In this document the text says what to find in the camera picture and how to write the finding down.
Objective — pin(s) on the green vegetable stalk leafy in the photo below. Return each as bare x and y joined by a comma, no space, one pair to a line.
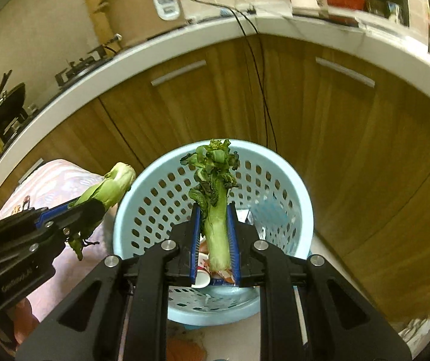
214,164

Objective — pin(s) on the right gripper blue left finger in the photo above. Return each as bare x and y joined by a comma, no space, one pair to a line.
196,220

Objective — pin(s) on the red container on counter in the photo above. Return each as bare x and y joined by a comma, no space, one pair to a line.
356,5

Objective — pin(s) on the red white paper cup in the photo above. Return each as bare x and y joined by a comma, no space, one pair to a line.
202,275

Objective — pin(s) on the person hand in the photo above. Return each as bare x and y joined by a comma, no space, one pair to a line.
24,322

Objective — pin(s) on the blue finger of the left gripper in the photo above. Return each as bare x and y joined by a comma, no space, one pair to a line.
82,228
66,212

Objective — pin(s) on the light blue plastic basket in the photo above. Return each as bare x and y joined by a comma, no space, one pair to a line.
271,197

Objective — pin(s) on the orange snack bag front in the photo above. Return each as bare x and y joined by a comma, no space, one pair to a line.
222,278

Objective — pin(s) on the black wok with lid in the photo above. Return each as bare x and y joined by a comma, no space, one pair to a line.
11,102

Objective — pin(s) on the black gas stove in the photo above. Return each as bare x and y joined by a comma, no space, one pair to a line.
76,70

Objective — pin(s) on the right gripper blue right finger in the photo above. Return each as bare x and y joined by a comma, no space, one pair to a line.
235,259

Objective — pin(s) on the brown rice cooker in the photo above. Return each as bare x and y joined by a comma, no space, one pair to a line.
136,21

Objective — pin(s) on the green vegetable stalk pale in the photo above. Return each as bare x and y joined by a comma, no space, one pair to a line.
108,193

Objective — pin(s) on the wooden base cabinets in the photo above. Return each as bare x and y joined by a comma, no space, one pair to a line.
358,136

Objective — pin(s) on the pink floral tablecloth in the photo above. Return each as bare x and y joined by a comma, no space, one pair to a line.
72,253

